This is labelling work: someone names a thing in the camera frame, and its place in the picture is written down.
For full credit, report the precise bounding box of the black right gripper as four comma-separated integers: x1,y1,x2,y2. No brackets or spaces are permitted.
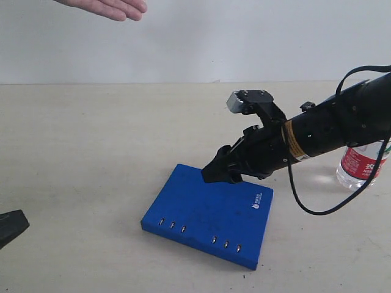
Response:
201,120,293,183

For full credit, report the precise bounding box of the blue ring binder notebook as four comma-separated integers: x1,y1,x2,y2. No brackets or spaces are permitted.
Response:
141,164,274,270

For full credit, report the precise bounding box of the clear water bottle red label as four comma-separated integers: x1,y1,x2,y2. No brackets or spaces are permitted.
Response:
336,140,383,191

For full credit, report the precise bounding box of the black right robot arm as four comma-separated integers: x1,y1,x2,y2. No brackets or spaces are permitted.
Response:
201,74,390,184

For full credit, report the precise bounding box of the person's open hand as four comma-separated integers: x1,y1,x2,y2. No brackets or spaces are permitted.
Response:
56,0,148,22

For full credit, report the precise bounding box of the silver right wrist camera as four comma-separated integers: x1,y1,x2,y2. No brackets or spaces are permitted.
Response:
226,90,274,116

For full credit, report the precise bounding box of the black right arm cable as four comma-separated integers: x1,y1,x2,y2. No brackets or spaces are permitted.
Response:
287,64,391,215

